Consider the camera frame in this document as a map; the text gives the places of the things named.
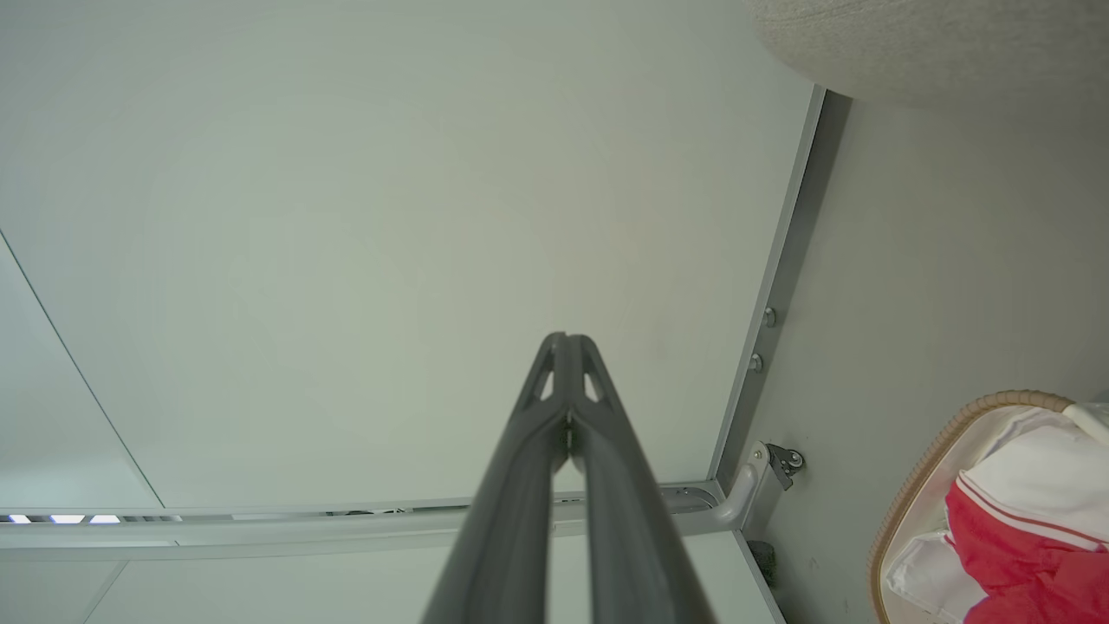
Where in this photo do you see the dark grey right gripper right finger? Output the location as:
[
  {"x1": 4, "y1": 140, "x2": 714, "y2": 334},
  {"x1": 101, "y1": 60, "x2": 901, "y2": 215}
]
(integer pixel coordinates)
[{"x1": 567, "y1": 335, "x2": 717, "y2": 624}]

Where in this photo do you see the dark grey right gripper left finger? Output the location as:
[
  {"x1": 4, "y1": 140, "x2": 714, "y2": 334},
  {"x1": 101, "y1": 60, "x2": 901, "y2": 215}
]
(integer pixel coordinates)
[{"x1": 420, "y1": 332, "x2": 568, "y2": 624}]

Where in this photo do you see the red jersey black white trim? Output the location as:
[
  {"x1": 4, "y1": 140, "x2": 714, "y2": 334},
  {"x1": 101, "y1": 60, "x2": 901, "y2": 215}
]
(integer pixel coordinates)
[{"x1": 944, "y1": 475, "x2": 1109, "y2": 624}]

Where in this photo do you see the white garment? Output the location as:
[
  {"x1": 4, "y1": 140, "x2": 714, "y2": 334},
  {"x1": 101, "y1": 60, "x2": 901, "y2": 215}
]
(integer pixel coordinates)
[{"x1": 884, "y1": 403, "x2": 1109, "y2": 621}]

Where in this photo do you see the wicker laundry basket white liner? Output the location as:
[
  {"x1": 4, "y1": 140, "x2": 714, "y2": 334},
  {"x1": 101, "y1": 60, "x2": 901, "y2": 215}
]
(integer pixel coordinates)
[{"x1": 868, "y1": 390, "x2": 1109, "y2": 624}]

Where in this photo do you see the grey fabric pouf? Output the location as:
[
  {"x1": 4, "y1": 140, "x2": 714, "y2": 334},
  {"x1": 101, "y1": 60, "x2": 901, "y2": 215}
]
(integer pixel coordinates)
[{"x1": 743, "y1": 0, "x2": 1109, "y2": 118}]

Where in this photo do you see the grey metal frame rail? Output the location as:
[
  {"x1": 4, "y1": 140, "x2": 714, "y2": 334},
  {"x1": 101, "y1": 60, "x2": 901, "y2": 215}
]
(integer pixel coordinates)
[{"x1": 0, "y1": 440, "x2": 772, "y2": 551}]

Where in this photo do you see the grey metal frame post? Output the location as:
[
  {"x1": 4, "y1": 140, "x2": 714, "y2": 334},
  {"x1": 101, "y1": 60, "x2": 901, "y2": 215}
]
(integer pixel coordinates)
[{"x1": 708, "y1": 85, "x2": 854, "y2": 491}]

